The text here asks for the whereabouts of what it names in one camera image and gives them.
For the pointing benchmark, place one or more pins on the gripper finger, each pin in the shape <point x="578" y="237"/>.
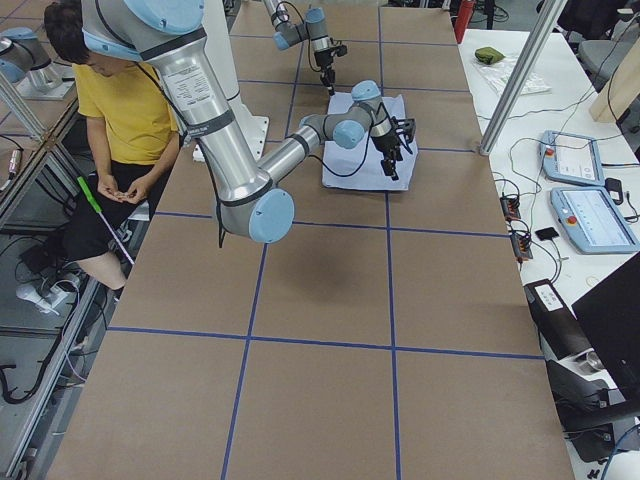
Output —
<point x="388" y="167"/>
<point x="328" y="80"/>
<point x="393" y="171"/>

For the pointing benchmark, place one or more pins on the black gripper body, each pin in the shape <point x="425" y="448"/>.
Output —
<point x="386" y="145"/>
<point x="323" y="60"/>

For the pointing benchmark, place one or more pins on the light blue striped shirt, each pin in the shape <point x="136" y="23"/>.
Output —
<point x="360" y="168"/>

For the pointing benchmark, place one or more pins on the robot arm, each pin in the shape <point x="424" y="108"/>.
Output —
<point x="170" y="36"/>
<point x="291" y="28"/>

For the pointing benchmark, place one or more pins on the grey orange usb hub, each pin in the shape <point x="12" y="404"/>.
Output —
<point x="521" y="245"/>
<point x="510" y="205"/>

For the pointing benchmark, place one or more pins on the green folded cloth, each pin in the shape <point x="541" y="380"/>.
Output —
<point x="488" y="55"/>

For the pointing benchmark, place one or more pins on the red cylinder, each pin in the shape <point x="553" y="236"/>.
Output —
<point x="464" y="14"/>

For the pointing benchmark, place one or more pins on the black smartphone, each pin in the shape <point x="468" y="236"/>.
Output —
<point x="548" y="233"/>

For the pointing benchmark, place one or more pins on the blue teach pendant far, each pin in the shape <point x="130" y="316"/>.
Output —
<point x="571" y="158"/>

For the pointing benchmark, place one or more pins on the blue teach pendant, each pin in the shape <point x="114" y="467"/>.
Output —
<point x="571" y="158"/>
<point x="591" y="221"/>

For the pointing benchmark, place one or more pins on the person in yellow shirt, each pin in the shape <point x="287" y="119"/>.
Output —
<point x="132" y="135"/>

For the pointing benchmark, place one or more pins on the blue teach pendant near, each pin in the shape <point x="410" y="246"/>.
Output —
<point x="591" y="221"/>

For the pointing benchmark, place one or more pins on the black box with label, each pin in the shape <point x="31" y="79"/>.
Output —
<point x="560" y="335"/>

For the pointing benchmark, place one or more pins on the black monitor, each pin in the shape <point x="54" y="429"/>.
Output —
<point x="608" y="314"/>

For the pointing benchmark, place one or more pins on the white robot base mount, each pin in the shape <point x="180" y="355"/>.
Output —
<point x="219" y="53"/>

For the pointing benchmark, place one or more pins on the aluminium profile post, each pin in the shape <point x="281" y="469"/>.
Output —
<point x="527" y="59"/>

